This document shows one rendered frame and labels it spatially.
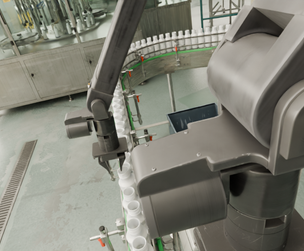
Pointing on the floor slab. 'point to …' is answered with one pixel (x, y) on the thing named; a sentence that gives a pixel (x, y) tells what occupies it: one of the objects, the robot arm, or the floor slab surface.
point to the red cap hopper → (222, 10)
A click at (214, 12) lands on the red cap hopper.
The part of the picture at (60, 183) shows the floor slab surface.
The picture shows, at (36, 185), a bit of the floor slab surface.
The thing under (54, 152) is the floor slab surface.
